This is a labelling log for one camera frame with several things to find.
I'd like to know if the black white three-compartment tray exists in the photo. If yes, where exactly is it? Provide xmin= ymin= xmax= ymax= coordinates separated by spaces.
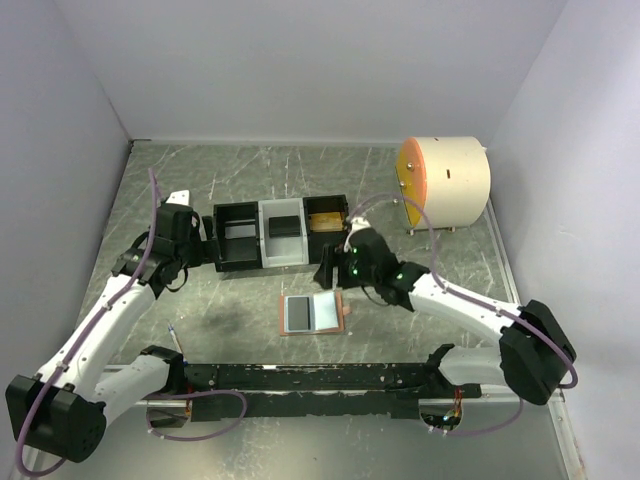
xmin=206 ymin=194 xmax=349 ymax=273

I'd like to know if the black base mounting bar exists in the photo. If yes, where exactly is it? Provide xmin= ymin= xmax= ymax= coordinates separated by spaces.
xmin=178 ymin=363 xmax=481 ymax=422

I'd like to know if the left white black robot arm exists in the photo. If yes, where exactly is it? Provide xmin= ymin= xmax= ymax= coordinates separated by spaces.
xmin=5 ymin=190 xmax=212 ymax=463

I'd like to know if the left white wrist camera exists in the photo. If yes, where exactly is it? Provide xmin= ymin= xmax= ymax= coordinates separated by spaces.
xmin=165 ymin=189 xmax=192 ymax=207

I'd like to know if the orange leather card holder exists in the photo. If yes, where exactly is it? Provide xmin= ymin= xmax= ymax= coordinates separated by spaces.
xmin=279 ymin=291 xmax=351 ymax=336

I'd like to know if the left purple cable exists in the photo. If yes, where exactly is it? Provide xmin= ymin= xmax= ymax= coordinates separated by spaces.
xmin=13 ymin=167 xmax=249 ymax=476

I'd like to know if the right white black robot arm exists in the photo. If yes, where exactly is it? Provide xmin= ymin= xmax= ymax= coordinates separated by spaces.
xmin=314 ymin=226 xmax=577 ymax=405

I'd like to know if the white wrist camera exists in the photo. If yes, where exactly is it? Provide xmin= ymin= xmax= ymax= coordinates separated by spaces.
xmin=165 ymin=189 xmax=192 ymax=207
xmin=347 ymin=215 xmax=371 ymax=235

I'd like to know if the purple cable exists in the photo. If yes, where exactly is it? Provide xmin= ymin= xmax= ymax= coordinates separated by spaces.
xmin=347 ymin=192 xmax=579 ymax=436
xmin=13 ymin=167 xmax=249 ymax=476

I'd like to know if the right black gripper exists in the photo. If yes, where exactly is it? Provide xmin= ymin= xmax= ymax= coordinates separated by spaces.
xmin=314 ymin=243 xmax=379 ymax=290

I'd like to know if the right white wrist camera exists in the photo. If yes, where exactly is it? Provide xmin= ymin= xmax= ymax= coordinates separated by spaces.
xmin=347 ymin=215 xmax=371 ymax=235

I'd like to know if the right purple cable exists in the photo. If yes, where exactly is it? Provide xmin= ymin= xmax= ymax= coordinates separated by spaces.
xmin=347 ymin=192 xmax=579 ymax=436

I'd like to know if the cream cylinder with orange lid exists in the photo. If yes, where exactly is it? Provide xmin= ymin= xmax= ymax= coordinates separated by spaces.
xmin=395 ymin=136 xmax=491 ymax=230

